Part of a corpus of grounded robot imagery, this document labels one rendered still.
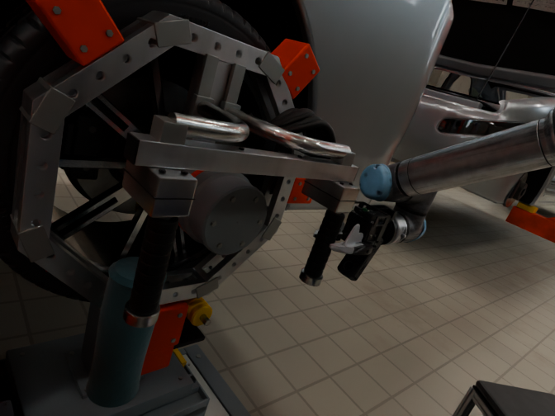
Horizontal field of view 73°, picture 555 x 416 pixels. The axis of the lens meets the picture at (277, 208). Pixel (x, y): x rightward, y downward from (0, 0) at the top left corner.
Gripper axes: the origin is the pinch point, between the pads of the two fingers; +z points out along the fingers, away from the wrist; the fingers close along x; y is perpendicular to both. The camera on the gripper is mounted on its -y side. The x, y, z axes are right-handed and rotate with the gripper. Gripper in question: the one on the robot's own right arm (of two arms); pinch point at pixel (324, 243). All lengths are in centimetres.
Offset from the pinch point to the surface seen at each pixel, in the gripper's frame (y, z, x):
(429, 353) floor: -83, -143, -5
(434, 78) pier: 144, -873, -436
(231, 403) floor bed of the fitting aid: -75, -20, -24
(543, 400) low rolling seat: -49, -104, 42
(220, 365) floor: -83, -32, -45
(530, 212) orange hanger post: -15, -346, -30
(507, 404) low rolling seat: -49, -85, 34
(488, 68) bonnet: 92, -321, -111
